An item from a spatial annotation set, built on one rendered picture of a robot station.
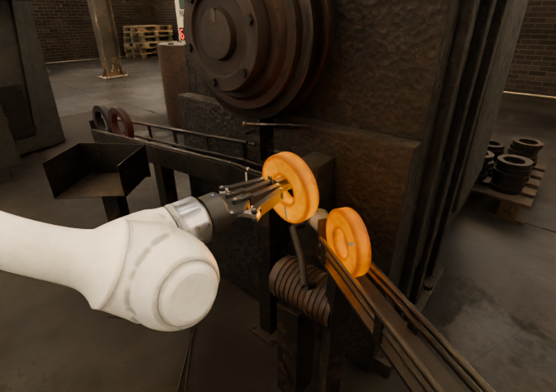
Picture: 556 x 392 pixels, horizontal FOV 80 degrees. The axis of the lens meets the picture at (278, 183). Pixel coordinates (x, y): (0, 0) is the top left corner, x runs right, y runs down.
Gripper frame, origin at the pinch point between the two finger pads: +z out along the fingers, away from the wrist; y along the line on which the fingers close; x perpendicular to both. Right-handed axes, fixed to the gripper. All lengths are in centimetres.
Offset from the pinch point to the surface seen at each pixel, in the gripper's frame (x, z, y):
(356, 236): -8.6, 4.8, 15.2
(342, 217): -7.4, 6.7, 9.7
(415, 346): -19.1, -0.1, 33.2
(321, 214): -15.6, 12.9, -2.2
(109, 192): -23, -24, -69
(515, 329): -89, 90, 36
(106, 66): -69, 129, -717
